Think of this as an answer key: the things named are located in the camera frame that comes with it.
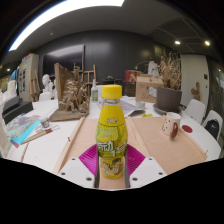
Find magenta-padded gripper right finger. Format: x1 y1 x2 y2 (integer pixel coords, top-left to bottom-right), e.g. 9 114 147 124
124 143 168 190

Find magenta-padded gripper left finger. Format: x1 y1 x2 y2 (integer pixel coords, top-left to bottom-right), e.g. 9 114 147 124
57 143 101 190

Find yellow drink bottle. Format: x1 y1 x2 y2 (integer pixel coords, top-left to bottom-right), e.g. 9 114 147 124
95 84 129 180

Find beige wooden drawing board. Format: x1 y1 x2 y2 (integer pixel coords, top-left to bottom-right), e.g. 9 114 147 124
52 115 208 176

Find wooden paintbrush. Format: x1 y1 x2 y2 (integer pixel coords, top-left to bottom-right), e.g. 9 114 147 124
21 124 61 145

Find thin wooden stick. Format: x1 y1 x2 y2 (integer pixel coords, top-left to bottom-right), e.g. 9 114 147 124
19 143 29 163

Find flat round red coaster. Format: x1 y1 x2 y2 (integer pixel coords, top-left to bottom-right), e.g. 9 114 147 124
181 124 194 134

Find small paint jar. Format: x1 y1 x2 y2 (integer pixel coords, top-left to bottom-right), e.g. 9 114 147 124
39 115 51 129

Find grey plant saucer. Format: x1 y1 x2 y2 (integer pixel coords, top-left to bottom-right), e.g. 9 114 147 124
152 103 183 117

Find printed paper sheets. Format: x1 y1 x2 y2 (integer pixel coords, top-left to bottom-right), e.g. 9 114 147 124
119 96 146 118

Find stack of white dishes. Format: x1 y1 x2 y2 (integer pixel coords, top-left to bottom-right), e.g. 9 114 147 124
134 99 147 110

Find colourful picture book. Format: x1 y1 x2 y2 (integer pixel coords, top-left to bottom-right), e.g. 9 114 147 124
4 113 43 148

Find dried plant in grey pot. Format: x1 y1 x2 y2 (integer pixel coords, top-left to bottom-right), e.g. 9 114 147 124
155 50 184 113

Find white plastic chair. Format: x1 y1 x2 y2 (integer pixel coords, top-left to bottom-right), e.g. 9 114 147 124
38 91 53 102
182 98 207 125
201 109 224 141

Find black backpack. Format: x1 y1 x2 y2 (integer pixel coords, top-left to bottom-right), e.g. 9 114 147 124
203 118 221 139

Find white bottle with green label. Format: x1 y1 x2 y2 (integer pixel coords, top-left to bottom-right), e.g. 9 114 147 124
90 78 99 103

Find brown cardboard box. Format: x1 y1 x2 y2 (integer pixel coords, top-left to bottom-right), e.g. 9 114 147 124
134 73 164 104

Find white canvas panel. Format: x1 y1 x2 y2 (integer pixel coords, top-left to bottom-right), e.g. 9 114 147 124
0 99 13 158

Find white plaster bust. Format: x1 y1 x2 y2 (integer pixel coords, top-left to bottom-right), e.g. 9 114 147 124
41 73 54 94
51 79 58 99

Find stacked black boxes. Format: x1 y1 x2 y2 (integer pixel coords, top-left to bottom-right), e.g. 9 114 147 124
1 95 34 125

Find wooden figurine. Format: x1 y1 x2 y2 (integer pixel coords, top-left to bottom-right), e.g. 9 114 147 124
190 81 202 102

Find red box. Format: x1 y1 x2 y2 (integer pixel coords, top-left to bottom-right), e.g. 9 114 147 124
124 69 143 83

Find wooden easel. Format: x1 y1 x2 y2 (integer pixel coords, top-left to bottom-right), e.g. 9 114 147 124
72 63 98 84

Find white cabinet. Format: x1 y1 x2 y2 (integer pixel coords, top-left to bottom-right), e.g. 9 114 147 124
16 53 40 102

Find long ceiling light panel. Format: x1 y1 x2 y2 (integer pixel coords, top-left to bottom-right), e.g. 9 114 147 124
8 0 126 52

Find white mug with brown handle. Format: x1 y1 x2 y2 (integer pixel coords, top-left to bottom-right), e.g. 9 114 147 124
161 111 182 140

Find black wall screen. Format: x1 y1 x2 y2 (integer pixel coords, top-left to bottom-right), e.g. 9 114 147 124
41 44 86 77

